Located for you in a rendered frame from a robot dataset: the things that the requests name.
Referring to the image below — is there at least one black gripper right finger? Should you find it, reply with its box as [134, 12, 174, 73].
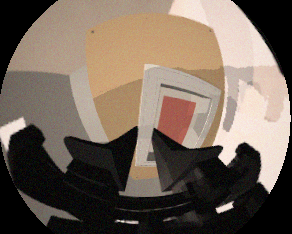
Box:
[152, 128, 223, 192]

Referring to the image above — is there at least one brown rectangular board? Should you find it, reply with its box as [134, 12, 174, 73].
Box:
[85, 12, 226, 147]

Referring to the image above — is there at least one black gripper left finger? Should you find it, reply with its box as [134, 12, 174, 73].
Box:
[64, 126, 139, 192]

